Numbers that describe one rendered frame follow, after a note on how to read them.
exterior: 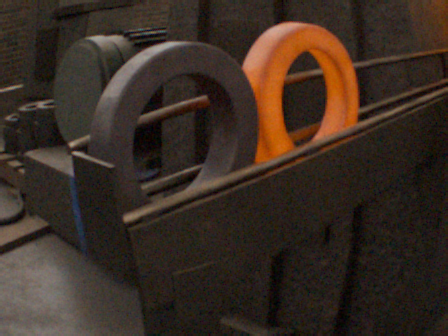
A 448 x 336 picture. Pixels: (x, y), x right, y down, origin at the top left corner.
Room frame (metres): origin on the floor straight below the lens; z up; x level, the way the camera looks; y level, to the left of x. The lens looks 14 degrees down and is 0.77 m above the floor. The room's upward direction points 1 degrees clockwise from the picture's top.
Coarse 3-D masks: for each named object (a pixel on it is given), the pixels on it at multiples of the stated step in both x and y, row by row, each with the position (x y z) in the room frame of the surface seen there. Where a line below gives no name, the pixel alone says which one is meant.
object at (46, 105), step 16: (32, 112) 2.57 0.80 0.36; (48, 112) 2.38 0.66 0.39; (16, 128) 2.73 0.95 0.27; (32, 128) 2.57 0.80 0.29; (48, 128) 2.38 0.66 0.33; (16, 144) 2.74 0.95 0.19; (32, 144) 2.56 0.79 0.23; (48, 144) 2.40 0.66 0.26; (64, 144) 2.42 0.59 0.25; (0, 160) 2.67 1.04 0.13; (16, 160) 2.62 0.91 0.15; (0, 176) 2.81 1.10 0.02; (16, 176) 2.61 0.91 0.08; (16, 192) 2.55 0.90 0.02
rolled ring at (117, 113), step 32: (128, 64) 0.62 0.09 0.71; (160, 64) 0.61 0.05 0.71; (192, 64) 0.64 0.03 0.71; (224, 64) 0.67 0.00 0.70; (128, 96) 0.59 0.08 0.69; (224, 96) 0.67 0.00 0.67; (96, 128) 0.59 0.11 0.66; (128, 128) 0.59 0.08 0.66; (224, 128) 0.69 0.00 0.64; (256, 128) 0.70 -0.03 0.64; (128, 160) 0.59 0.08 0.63; (224, 160) 0.68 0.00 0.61; (128, 192) 0.59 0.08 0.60
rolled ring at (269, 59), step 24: (288, 24) 0.76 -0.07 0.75; (264, 48) 0.72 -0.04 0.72; (288, 48) 0.73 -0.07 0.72; (312, 48) 0.76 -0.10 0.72; (336, 48) 0.80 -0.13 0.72; (264, 72) 0.71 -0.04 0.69; (336, 72) 0.80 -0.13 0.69; (264, 96) 0.70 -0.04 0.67; (336, 96) 0.82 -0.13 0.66; (264, 120) 0.70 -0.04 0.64; (336, 120) 0.81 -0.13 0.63; (264, 144) 0.71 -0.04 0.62; (288, 144) 0.73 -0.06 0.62
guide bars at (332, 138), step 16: (432, 96) 0.97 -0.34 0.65; (384, 112) 0.85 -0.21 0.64; (400, 112) 0.87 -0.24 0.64; (352, 128) 0.79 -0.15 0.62; (368, 128) 0.81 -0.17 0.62; (304, 144) 0.73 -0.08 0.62; (320, 144) 0.74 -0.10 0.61; (272, 160) 0.69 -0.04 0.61; (288, 160) 0.70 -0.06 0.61; (224, 176) 0.65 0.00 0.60; (240, 176) 0.66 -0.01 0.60; (256, 176) 0.67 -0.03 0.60; (192, 192) 0.62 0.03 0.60; (208, 192) 0.63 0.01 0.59; (144, 208) 0.58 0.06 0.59; (160, 208) 0.59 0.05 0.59; (176, 208) 0.61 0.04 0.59; (128, 224) 0.57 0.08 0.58
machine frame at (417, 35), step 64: (192, 0) 1.51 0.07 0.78; (256, 0) 1.41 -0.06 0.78; (320, 0) 1.28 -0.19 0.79; (384, 0) 1.16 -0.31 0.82; (192, 128) 1.50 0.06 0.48; (384, 192) 1.17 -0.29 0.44; (320, 256) 1.28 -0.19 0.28; (384, 256) 1.16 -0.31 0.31; (256, 320) 1.36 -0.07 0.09; (320, 320) 1.26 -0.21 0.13; (384, 320) 1.13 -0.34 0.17
